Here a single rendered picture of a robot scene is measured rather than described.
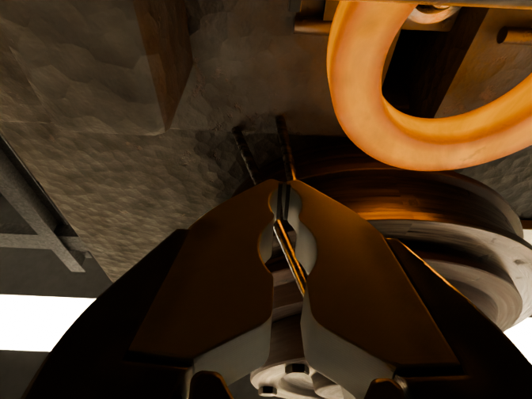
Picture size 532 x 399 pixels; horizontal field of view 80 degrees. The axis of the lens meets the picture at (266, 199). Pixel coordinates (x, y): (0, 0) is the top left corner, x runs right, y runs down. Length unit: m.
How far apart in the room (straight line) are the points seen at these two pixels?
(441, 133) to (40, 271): 9.19
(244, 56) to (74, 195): 0.39
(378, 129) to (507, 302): 0.28
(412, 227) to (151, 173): 0.35
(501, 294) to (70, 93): 0.43
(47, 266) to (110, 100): 9.11
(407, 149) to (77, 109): 0.23
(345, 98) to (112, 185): 0.40
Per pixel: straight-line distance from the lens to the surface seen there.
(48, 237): 6.09
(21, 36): 0.22
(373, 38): 0.22
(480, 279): 0.40
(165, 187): 0.51
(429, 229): 0.33
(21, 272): 9.53
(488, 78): 0.36
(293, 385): 0.53
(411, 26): 0.35
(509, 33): 0.33
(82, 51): 0.21
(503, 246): 0.38
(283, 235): 0.27
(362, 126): 0.25
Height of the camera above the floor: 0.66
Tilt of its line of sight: 49 degrees up
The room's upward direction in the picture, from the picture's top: 177 degrees counter-clockwise
